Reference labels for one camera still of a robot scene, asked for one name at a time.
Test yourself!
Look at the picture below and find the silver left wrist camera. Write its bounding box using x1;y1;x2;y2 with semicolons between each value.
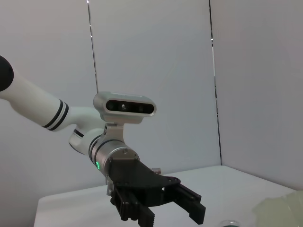
93;91;156;142

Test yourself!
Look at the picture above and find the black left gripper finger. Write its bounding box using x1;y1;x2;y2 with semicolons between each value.
110;185;156;225
163;183;206;224

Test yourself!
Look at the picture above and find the clear green-label water bottle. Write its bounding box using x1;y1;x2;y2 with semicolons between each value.
219;219;241;227

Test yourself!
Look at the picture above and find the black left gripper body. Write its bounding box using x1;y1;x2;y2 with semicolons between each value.
106;157;183;209

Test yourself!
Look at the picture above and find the green glass fruit plate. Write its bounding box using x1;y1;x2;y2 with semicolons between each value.
252;191;303;227

